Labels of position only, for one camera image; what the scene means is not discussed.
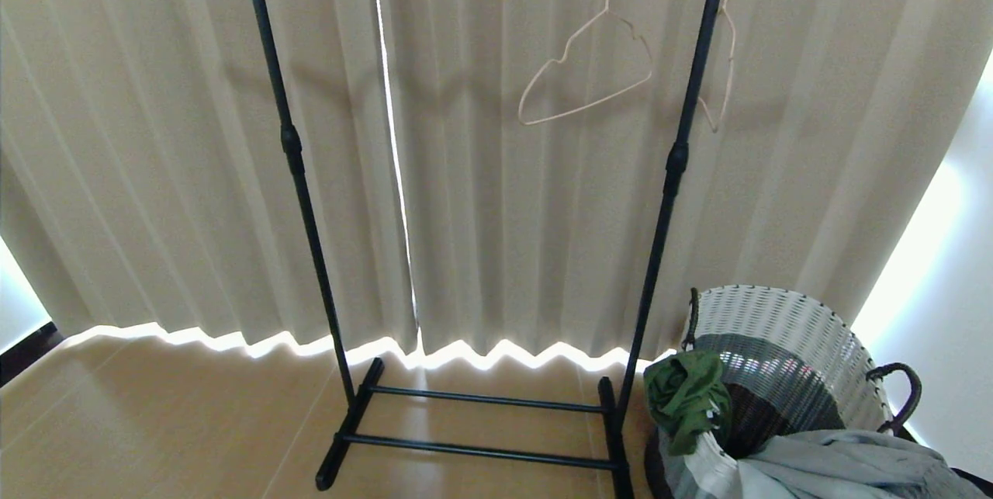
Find pale grey shorts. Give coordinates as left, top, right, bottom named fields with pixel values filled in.
left=659, top=428, right=988, bottom=499

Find white laundry basket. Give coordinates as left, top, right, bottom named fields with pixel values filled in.
left=644, top=285, right=924, bottom=499

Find green garment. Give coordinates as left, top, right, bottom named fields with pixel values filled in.
left=643, top=350, right=733, bottom=458

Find beige curtain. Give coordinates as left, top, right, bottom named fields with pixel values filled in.
left=0, top=0, right=993, bottom=364

